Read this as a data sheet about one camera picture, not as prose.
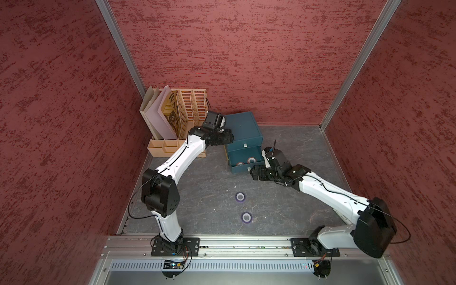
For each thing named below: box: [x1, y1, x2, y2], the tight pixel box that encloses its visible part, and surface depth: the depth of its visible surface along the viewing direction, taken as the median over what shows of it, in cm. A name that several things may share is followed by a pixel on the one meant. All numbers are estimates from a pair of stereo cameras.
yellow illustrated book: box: [160, 89, 180, 139], surface depth 102 cm
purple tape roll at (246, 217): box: [241, 211, 253, 224], surface depth 84 cm
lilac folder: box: [144, 84, 179, 141], surface depth 94 cm
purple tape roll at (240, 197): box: [235, 191, 246, 204], surface depth 90 cm
